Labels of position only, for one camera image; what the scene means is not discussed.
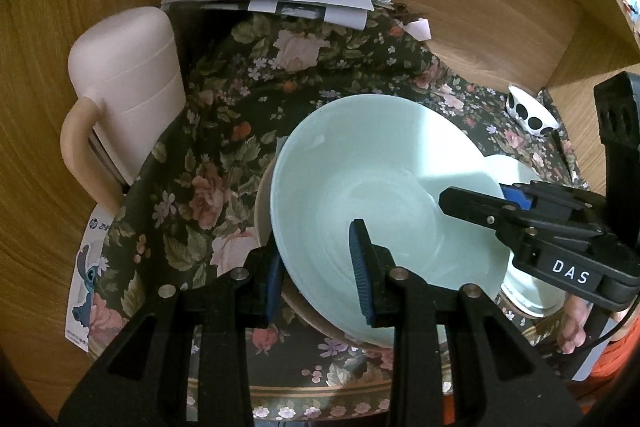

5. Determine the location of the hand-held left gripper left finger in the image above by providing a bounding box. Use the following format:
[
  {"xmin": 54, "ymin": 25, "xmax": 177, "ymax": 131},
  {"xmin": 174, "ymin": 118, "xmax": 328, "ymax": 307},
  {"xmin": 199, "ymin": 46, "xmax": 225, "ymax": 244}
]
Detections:
[{"xmin": 57, "ymin": 244, "xmax": 286, "ymax": 427}]

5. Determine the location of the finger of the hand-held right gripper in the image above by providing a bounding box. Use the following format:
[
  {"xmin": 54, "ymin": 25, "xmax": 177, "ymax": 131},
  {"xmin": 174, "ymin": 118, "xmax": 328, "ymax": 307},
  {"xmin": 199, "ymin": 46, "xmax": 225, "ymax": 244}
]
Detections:
[
  {"xmin": 501, "ymin": 179, "xmax": 608, "ymax": 235},
  {"xmin": 439, "ymin": 186, "xmax": 533, "ymax": 250}
]

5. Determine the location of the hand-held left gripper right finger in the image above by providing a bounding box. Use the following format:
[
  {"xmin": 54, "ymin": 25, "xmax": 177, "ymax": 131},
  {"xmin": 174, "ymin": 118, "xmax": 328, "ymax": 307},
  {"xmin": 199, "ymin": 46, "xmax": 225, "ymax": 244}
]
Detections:
[{"xmin": 348, "ymin": 218, "xmax": 586, "ymax": 427}]

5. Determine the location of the white plate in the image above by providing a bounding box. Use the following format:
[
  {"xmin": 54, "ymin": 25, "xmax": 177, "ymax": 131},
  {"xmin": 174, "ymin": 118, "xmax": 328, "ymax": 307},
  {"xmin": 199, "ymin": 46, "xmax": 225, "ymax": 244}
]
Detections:
[{"xmin": 482, "ymin": 154, "xmax": 568, "ymax": 320}]

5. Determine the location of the mint green bowl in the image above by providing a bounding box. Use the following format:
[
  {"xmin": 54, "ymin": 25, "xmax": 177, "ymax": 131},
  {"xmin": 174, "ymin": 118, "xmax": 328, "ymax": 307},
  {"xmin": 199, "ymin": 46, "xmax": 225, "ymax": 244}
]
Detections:
[{"xmin": 270, "ymin": 94, "xmax": 511, "ymax": 348}]

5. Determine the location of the person's right forearm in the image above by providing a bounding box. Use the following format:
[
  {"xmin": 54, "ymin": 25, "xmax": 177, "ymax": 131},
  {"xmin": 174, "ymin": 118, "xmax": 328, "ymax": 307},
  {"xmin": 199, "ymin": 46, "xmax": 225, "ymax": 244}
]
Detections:
[{"xmin": 587, "ymin": 307, "xmax": 640, "ymax": 383}]

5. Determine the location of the person's right hand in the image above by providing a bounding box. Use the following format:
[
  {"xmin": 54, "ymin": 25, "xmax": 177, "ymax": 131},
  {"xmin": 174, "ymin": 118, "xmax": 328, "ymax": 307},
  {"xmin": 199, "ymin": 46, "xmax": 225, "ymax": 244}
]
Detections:
[{"xmin": 560, "ymin": 294, "xmax": 597, "ymax": 355}]

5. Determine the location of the white bowl with black dots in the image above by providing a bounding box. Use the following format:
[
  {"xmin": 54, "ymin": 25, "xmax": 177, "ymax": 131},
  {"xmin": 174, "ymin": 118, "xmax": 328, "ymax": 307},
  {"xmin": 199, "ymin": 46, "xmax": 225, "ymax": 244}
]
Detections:
[{"xmin": 506, "ymin": 83, "xmax": 561, "ymax": 138}]

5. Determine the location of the dark floral tablecloth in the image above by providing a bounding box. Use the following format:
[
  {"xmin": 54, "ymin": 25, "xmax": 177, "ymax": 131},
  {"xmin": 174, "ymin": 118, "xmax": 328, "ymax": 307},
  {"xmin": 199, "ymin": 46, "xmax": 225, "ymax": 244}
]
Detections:
[{"xmin": 92, "ymin": 4, "xmax": 591, "ymax": 427}]

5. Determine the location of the white paper slip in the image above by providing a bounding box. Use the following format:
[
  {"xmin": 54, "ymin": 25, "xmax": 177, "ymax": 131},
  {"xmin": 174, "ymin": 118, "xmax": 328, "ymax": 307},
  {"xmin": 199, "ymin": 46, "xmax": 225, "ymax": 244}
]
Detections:
[{"xmin": 404, "ymin": 18, "xmax": 432, "ymax": 42}]

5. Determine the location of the cartoon sticker sheet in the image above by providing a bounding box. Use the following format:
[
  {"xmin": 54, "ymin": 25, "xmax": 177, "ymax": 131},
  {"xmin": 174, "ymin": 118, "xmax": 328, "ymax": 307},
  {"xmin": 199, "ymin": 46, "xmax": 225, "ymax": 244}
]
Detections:
[{"xmin": 64, "ymin": 212, "xmax": 111, "ymax": 353}]

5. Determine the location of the white pitcher with handle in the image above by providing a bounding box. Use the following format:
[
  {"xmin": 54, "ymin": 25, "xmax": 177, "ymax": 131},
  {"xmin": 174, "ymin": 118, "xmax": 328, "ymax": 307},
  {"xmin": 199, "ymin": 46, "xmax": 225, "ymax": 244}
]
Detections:
[{"xmin": 60, "ymin": 7, "xmax": 187, "ymax": 219}]

